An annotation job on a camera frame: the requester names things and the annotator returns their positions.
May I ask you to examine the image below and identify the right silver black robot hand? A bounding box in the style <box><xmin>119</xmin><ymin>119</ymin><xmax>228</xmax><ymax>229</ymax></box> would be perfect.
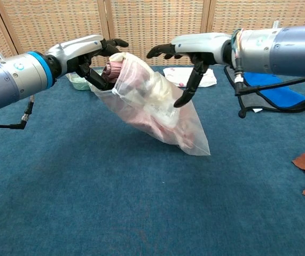
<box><xmin>146</xmin><ymin>32</ymin><xmax>233</xmax><ymax>108</ymax></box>

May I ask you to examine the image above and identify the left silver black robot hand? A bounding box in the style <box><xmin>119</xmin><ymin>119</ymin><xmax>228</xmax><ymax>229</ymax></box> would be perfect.
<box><xmin>45</xmin><ymin>34</ymin><xmax>129</xmax><ymax>92</ymax></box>

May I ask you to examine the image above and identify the translucent white zip bag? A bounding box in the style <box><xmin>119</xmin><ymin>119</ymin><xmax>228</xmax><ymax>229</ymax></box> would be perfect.
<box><xmin>90</xmin><ymin>52</ymin><xmax>212</xmax><ymax>157</ymax></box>

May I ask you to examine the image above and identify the mint green wrapped plastic basket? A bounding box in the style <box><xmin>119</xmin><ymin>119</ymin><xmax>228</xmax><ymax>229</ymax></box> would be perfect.
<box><xmin>66</xmin><ymin>71</ymin><xmax>94</xmax><ymax>91</ymax></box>

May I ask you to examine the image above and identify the white tissue pack red print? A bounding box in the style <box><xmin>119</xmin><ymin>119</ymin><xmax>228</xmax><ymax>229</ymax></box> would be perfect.
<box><xmin>163</xmin><ymin>66</ymin><xmax>217</xmax><ymax>88</ymax></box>

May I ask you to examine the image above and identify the grey cloth with black trim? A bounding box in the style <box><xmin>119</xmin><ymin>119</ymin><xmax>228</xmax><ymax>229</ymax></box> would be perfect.
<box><xmin>223</xmin><ymin>65</ymin><xmax>278</xmax><ymax>118</ymax></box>

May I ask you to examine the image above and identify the white printed paper card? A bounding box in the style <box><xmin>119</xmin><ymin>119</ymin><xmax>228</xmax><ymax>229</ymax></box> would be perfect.
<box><xmin>143</xmin><ymin>102</ymin><xmax>180</xmax><ymax>126</ymax></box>

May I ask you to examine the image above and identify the blue cloth with black trim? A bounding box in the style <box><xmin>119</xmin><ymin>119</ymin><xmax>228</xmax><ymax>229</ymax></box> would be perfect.
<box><xmin>242</xmin><ymin>71</ymin><xmax>305</xmax><ymax>113</ymax></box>

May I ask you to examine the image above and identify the teal carpet table cover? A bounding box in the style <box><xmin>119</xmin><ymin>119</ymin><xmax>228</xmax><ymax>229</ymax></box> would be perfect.
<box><xmin>0</xmin><ymin>61</ymin><xmax>305</xmax><ymax>256</ymax></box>

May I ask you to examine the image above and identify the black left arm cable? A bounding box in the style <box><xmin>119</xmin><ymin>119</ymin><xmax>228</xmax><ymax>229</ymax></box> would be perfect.
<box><xmin>0</xmin><ymin>94</ymin><xmax>35</xmax><ymax>131</ymax></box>

